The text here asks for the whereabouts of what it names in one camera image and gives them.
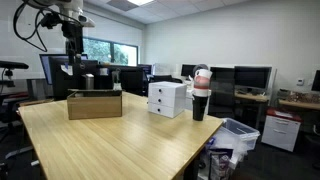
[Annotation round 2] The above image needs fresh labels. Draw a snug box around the wide black monitor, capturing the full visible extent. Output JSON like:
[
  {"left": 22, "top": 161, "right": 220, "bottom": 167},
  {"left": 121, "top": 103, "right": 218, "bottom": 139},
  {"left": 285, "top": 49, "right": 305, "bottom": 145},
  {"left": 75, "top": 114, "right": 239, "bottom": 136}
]
[{"left": 233, "top": 65, "right": 273, "bottom": 92}]

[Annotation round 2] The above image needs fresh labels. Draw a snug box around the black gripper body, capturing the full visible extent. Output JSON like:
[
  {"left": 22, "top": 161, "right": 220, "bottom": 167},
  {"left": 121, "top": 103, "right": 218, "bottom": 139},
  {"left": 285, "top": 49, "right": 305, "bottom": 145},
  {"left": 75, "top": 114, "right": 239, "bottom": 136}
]
[{"left": 61, "top": 21, "right": 85, "bottom": 56}]

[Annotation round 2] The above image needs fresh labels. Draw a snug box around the office window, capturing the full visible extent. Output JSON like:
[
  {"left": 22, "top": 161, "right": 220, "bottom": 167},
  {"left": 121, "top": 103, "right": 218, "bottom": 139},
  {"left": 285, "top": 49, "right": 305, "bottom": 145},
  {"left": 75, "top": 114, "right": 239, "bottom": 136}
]
[{"left": 82, "top": 36, "right": 140, "bottom": 67}]

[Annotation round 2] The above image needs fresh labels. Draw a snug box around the black Dell monitor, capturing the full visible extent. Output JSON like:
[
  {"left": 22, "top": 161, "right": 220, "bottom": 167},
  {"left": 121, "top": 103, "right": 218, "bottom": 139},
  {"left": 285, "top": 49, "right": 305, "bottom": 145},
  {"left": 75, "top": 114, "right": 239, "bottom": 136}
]
[{"left": 48, "top": 55, "right": 100, "bottom": 100}]

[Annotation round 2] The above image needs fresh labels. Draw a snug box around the white red-topped filing cabinet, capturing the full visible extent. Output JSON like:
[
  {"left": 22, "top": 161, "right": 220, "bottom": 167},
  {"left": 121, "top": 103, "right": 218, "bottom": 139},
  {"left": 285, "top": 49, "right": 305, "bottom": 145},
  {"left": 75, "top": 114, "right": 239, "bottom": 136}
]
[{"left": 261, "top": 107, "right": 303, "bottom": 153}]

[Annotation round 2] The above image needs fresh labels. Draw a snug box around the black plastic cup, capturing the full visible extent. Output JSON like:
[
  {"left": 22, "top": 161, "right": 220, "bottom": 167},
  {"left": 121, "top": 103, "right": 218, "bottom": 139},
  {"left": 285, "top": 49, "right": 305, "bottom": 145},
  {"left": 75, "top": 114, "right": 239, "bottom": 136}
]
[{"left": 191, "top": 94, "right": 210, "bottom": 122}]

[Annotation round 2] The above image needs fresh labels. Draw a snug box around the plastic bin with bag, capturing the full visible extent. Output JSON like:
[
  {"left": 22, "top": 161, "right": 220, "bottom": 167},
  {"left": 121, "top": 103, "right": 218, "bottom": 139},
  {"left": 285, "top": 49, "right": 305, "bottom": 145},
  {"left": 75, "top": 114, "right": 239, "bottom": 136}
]
[{"left": 205, "top": 127, "right": 250, "bottom": 168}]

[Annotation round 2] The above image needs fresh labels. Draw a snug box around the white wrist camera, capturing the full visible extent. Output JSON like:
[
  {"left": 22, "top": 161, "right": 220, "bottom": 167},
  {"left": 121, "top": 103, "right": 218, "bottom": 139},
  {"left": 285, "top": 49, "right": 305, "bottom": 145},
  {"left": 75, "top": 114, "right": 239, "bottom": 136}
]
[{"left": 77, "top": 14, "right": 96, "bottom": 29}]

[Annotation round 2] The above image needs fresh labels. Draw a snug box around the ceiling light panel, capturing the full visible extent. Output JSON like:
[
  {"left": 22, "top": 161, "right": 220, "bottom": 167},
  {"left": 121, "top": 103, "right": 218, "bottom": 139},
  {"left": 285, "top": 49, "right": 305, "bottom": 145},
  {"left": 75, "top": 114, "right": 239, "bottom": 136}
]
[{"left": 127, "top": 0, "right": 155, "bottom": 7}]

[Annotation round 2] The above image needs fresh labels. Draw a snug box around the white and red cup stack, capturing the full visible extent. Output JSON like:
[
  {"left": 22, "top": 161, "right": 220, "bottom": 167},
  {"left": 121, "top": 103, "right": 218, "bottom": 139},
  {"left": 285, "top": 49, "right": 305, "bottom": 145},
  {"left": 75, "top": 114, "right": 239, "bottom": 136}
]
[{"left": 192, "top": 68, "right": 214, "bottom": 98}]

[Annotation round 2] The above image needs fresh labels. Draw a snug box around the white three-drawer organizer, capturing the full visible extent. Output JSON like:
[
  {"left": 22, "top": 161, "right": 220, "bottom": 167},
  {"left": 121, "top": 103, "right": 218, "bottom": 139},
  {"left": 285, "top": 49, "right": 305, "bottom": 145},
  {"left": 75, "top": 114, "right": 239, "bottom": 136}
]
[{"left": 147, "top": 81, "right": 188, "bottom": 119}]

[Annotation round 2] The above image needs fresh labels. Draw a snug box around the purple snack bag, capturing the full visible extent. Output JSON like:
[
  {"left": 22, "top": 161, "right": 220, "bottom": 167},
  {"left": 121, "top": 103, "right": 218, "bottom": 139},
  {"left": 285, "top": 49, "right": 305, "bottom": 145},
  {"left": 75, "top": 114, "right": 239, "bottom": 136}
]
[{"left": 207, "top": 147, "right": 235, "bottom": 180}]

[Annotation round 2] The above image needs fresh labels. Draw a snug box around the black monitor back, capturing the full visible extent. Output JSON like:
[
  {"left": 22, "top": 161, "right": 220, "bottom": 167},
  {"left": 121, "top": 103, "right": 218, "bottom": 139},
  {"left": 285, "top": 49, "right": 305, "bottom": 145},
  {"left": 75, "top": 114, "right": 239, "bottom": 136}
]
[{"left": 119, "top": 66, "right": 145, "bottom": 97}]

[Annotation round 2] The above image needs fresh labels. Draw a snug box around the small black desk monitor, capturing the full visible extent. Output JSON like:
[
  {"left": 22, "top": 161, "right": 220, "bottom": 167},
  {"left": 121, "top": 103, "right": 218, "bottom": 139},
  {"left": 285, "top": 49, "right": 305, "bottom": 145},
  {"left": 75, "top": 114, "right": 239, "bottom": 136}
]
[{"left": 180, "top": 63, "right": 198, "bottom": 79}]

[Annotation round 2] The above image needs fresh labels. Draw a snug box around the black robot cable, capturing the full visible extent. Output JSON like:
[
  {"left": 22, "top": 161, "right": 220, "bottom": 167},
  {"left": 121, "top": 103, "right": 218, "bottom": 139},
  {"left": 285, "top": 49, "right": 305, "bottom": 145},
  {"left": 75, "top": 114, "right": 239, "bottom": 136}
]
[{"left": 12, "top": 2, "right": 64, "bottom": 53}]

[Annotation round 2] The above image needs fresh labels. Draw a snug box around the brown cardboard box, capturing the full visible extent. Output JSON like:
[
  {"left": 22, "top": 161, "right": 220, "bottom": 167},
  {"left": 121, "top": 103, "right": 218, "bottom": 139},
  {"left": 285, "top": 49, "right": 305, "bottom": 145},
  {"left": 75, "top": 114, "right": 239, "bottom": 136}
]
[{"left": 66, "top": 88, "right": 123, "bottom": 121}]

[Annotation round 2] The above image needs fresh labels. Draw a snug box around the clear plastic bin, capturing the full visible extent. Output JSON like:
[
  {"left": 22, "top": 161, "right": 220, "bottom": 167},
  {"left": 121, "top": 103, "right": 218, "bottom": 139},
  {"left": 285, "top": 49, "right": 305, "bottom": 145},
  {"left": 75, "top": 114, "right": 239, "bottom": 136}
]
[{"left": 221, "top": 117, "right": 261, "bottom": 151}]

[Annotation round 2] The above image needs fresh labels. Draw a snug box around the wooden side desk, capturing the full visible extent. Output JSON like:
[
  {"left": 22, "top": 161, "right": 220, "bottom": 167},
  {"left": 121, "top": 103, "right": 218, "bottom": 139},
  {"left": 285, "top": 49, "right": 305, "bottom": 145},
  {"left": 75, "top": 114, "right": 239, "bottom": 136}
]
[{"left": 233, "top": 92, "right": 271, "bottom": 130}]

